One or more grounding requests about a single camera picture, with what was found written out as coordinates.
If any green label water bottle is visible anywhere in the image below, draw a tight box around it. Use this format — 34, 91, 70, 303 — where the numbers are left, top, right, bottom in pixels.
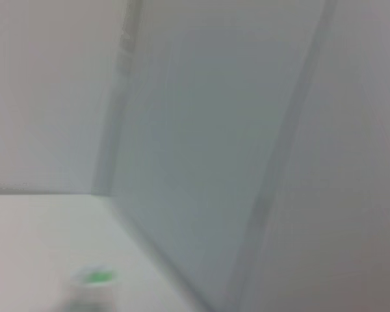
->
63, 263, 120, 312

